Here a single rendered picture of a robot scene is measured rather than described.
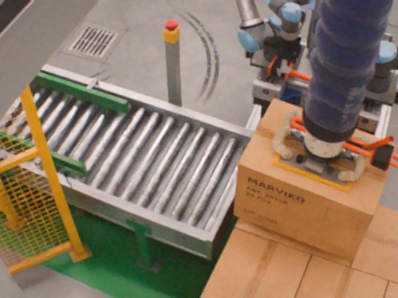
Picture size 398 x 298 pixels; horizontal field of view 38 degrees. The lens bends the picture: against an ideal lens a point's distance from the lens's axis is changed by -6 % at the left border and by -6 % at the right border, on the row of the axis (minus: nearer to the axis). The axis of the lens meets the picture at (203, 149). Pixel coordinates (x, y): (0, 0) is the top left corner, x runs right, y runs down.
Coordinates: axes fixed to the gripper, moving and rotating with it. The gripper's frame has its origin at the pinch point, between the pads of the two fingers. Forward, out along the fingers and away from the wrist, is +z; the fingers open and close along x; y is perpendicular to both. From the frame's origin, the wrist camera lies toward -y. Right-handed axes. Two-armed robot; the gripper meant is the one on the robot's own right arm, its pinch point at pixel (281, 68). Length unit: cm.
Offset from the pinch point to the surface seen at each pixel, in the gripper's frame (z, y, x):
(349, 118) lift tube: -19, 38, -32
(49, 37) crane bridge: -173, 44, -174
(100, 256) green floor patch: 120, -73, -66
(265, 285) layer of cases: 67, 25, -67
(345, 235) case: 36, 51, -46
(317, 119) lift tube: -16.7, 26.5, -36.1
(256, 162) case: 13.5, 6.4, -42.6
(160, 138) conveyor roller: 65, -58, -12
